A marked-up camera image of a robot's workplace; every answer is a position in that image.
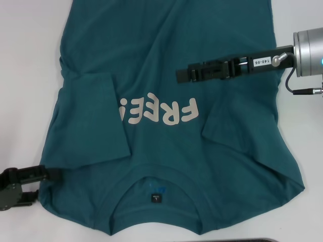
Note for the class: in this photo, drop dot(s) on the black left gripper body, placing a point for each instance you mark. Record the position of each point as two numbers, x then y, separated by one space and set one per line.
10 191

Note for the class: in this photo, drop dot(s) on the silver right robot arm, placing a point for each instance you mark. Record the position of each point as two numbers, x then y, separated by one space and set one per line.
309 51

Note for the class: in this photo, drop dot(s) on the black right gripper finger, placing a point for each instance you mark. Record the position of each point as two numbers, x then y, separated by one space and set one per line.
202 73

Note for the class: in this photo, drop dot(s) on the teal t-shirt with FREE print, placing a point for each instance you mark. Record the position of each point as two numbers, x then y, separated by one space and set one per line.
164 50

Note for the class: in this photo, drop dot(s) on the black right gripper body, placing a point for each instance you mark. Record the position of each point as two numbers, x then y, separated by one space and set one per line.
262 63

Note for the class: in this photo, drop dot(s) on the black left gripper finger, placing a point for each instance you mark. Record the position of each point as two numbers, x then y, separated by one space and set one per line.
38 173
29 197

